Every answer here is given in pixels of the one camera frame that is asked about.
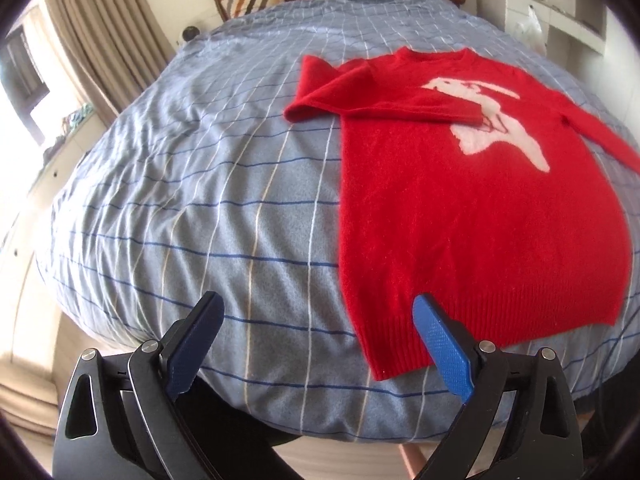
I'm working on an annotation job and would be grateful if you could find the red knit sweater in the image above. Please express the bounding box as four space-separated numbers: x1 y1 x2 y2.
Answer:
284 48 639 380

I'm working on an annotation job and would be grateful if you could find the grey plaid bed duvet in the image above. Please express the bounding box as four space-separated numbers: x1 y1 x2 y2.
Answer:
39 0 639 442

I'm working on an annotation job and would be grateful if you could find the window sill clutter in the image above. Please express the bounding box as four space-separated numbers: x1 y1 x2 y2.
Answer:
48 103 94 150

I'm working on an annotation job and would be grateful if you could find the beige curtain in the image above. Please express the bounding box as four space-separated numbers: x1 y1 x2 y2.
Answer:
44 0 176 126

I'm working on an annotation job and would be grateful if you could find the small black round device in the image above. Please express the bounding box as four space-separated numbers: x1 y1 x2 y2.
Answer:
181 26 201 42

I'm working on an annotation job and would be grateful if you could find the white plastic bag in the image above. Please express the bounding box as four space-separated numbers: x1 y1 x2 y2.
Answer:
514 6 547 56

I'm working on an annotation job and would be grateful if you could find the white bedside desk unit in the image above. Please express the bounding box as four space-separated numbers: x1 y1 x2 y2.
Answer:
476 0 605 55

